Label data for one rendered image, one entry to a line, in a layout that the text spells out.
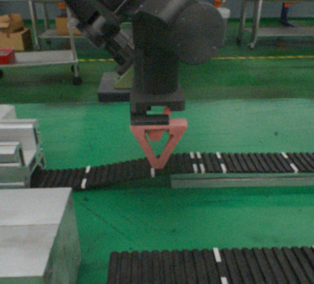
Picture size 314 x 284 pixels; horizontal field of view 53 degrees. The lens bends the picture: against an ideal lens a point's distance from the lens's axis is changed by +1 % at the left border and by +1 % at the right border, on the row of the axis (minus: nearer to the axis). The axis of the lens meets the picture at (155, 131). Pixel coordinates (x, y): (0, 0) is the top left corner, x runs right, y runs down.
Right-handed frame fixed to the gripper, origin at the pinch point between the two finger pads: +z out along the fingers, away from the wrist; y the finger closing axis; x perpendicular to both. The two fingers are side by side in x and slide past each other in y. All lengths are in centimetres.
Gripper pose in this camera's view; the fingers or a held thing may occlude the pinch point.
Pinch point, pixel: (156, 148)
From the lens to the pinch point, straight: 45.3
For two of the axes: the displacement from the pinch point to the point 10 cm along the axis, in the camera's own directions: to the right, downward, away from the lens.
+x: 10.0, -0.2, 0.4
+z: 0.0, 9.0, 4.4
